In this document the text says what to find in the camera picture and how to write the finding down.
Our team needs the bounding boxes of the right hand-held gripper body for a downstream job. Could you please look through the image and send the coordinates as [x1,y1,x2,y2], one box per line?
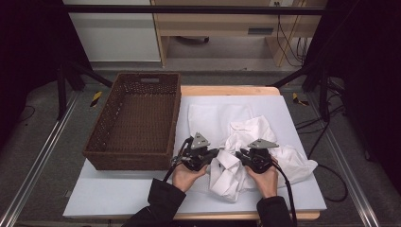
[247,138,280,174]

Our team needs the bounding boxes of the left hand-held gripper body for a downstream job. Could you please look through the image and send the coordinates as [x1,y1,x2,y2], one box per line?
[179,131,211,173]

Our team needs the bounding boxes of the white collared shirt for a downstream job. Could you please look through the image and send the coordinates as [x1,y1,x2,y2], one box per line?
[209,114,319,202]

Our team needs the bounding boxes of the person's left hand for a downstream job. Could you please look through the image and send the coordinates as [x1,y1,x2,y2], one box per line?
[172,164,208,193]

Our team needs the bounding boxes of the person's right hand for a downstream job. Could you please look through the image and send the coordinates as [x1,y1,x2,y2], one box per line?
[245,157,280,199]

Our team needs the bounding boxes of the brown wicker basket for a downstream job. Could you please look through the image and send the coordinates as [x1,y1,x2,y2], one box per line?
[82,72,183,171]

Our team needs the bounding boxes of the wooden table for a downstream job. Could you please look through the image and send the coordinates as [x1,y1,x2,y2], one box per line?
[171,85,321,221]

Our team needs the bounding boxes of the yellow black tape marker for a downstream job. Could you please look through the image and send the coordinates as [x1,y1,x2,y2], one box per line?
[90,91,103,108]
[292,92,310,107]

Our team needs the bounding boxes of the white foam board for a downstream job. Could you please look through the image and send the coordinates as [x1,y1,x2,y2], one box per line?
[62,95,328,219]

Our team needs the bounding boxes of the black metal stand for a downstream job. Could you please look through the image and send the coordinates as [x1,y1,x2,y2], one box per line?
[270,61,333,123]
[56,60,113,121]

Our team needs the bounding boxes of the dark rectangular panel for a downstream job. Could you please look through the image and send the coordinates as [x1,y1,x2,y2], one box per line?
[248,27,274,36]

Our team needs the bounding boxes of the light wooden desk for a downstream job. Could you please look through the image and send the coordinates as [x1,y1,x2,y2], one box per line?
[150,0,329,68]

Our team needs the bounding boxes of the white cabinet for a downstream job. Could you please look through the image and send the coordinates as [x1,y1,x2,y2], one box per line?
[62,0,162,62]

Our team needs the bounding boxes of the black curtain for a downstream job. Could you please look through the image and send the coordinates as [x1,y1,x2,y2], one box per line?
[302,0,401,193]
[0,0,93,149]

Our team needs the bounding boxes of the black horizontal bar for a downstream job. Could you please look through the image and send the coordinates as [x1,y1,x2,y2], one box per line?
[64,4,325,16]

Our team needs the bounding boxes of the left hand-held gripper cable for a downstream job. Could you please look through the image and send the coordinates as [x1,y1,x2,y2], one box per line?
[162,135,194,183]

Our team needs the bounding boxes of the hand-held gripper cable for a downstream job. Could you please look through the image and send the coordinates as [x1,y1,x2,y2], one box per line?
[273,164,299,227]
[162,135,194,183]

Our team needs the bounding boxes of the right hand-held gripper cable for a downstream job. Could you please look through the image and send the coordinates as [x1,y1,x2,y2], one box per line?
[273,164,299,227]

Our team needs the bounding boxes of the aluminium floor rail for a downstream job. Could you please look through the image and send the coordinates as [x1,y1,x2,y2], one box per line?
[0,91,79,227]
[306,93,381,227]

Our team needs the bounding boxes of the black floor cable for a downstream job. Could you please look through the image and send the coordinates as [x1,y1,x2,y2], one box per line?
[296,103,349,202]
[17,105,36,124]

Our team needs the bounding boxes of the black desk cables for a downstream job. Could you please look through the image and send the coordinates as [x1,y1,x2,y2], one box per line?
[275,2,309,67]

